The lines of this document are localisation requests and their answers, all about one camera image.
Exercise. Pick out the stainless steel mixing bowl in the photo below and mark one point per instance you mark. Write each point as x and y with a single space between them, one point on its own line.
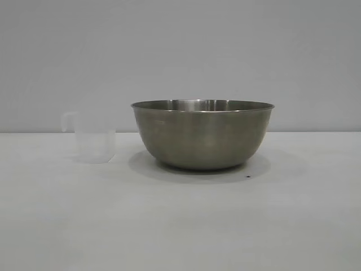
201 135

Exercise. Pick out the translucent plastic measuring cup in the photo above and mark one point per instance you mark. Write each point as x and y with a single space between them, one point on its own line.
93 138

